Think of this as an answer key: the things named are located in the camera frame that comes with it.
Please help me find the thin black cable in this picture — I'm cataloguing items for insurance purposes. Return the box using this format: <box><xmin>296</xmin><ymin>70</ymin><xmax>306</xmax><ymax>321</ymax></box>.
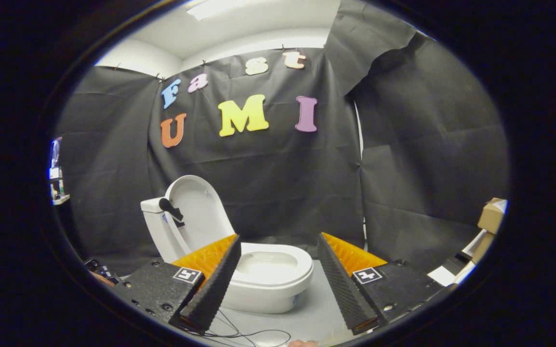
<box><xmin>181</xmin><ymin>308</ymin><xmax>292</xmax><ymax>347</ymax></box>

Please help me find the white toilet lid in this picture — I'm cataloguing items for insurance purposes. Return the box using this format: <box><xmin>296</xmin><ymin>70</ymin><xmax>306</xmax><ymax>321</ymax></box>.
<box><xmin>164</xmin><ymin>175</ymin><xmax>236</xmax><ymax>254</ymax></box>

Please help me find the ceiling light panel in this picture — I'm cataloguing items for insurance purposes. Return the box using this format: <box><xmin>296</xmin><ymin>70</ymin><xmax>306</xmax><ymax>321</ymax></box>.
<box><xmin>186</xmin><ymin>0</ymin><xmax>259</xmax><ymax>21</ymax></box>

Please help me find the brown cardboard box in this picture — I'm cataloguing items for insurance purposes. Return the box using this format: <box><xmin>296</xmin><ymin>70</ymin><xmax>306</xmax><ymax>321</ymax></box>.
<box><xmin>477</xmin><ymin>198</ymin><xmax>507</xmax><ymax>235</ymax></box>
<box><xmin>471</xmin><ymin>233</ymin><xmax>496</xmax><ymax>264</ymax></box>

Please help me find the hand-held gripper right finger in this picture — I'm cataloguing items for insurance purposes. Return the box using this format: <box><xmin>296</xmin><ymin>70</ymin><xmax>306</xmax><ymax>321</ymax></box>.
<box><xmin>316</xmin><ymin>232</ymin><xmax>452</xmax><ymax>335</ymax></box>

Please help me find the black lid pull tab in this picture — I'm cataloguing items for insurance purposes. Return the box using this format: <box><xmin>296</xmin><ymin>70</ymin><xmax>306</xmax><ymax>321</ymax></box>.
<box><xmin>159</xmin><ymin>198</ymin><xmax>186</xmax><ymax>228</ymax></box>

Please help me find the white toilet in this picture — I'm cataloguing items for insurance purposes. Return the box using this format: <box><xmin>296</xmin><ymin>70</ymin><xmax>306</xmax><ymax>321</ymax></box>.
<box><xmin>140</xmin><ymin>195</ymin><xmax>314</xmax><ymax>314</ymax></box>

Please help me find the dark device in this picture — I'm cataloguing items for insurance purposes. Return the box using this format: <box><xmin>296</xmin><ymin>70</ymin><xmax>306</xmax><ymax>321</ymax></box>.
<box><xmin>85</xmin><ymin>259</ymin><xmax>122</xmax><ymax>286</ymax></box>

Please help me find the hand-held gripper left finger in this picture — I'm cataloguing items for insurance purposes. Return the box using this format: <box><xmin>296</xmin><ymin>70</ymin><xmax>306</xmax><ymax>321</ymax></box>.
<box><xmin>113</xmin><ymin>234</ymin><xmax>242</xmax><ymax>335</ymax></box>

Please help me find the white flat panel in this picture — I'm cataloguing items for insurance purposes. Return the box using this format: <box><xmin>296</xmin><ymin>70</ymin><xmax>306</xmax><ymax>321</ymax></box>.
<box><xmin>427</xmin><ymin>229</ymin><xmax>488</xmax><ymax>287</ymax></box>

